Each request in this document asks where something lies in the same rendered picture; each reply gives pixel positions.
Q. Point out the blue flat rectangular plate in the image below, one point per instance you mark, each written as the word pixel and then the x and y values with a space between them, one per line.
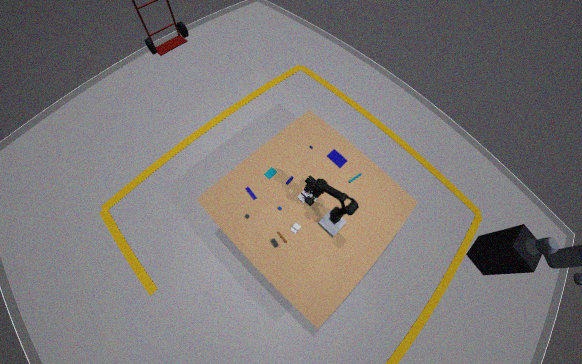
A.
pixel 337 158

